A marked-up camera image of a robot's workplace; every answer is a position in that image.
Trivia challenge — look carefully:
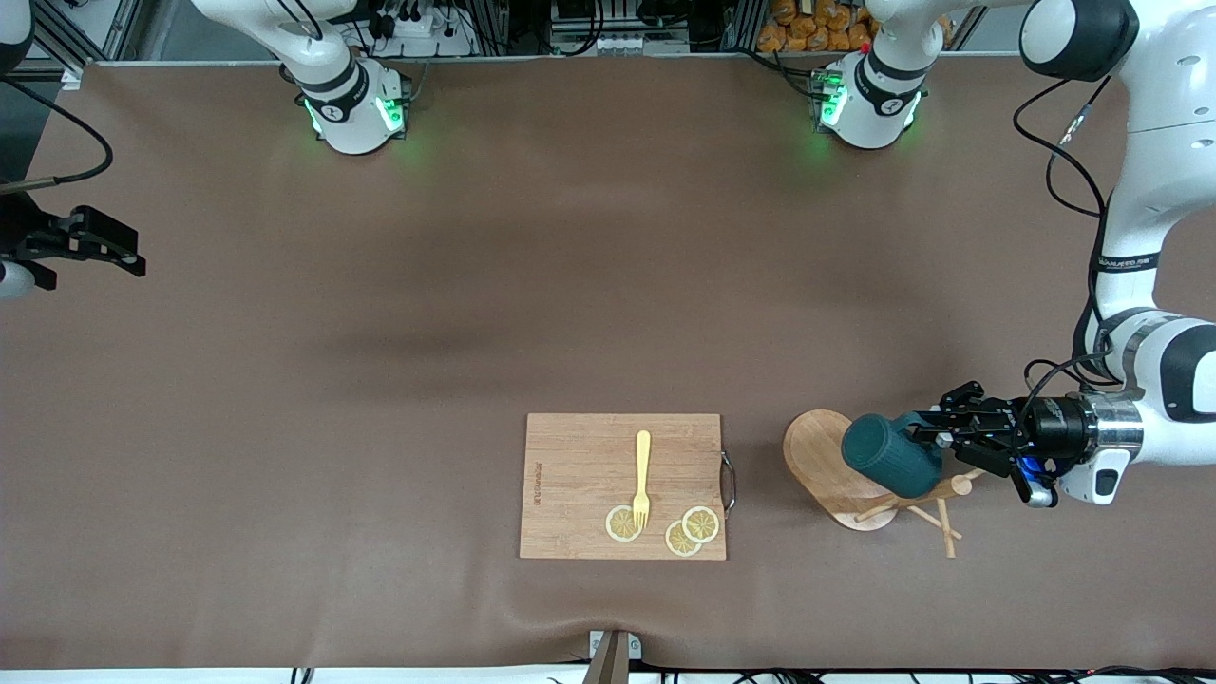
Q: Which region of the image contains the aluminium frame profile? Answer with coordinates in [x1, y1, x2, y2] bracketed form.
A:
[33, 0, 143, 91]

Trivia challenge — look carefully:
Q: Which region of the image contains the yellow fork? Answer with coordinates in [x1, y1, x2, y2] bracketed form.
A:
[632, 429, 654, 531]

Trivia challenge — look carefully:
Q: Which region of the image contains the teal cup with cream inside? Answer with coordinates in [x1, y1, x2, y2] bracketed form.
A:
[841, 410, 946, 500]

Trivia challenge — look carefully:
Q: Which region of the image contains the wooden cutting board with handle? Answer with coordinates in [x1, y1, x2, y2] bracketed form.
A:
[519, 412, 737, 561]

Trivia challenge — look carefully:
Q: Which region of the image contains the black camera cable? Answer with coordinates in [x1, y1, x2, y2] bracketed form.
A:
[1012, 76, 1117, 390]
[0, 76, 115, 191]

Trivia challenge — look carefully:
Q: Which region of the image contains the wooden cup rack with pegs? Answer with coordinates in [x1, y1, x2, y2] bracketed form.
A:
[782, 408, 989, 560]

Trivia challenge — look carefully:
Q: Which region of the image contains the white power strip with plugs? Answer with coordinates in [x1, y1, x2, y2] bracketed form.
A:
[380, 0, 476, 58]

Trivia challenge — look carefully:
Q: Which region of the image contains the brown table mat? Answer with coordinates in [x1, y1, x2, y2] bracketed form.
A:
[0, 52, 1216, 671]

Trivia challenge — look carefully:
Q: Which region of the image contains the metal camera mount pole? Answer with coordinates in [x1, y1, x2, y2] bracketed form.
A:
[581, 629, 645, 684]

